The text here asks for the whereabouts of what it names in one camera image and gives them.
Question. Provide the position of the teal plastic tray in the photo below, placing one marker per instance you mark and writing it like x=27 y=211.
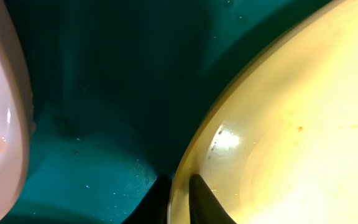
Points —
x=119 y=89

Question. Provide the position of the white plate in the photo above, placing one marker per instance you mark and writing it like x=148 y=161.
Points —
x=16 y=114

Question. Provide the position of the yellow-green rimmed plate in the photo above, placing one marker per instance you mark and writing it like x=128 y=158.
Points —
x=281 y=144

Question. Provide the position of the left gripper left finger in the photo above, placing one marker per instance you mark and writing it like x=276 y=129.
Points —
x=152 y=209

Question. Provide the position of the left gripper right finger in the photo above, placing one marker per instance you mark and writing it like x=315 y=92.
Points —
x=204 y=207

